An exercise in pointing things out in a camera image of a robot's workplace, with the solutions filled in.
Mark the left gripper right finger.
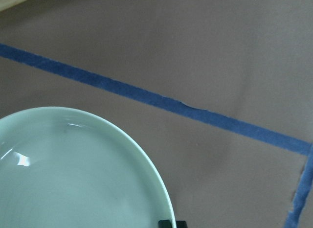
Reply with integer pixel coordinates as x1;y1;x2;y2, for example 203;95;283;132
176;220;187;228

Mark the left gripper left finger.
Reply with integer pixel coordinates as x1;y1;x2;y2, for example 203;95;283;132
158;220;172;228

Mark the light green plate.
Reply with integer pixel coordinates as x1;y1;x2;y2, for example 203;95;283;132
0;107;176;228

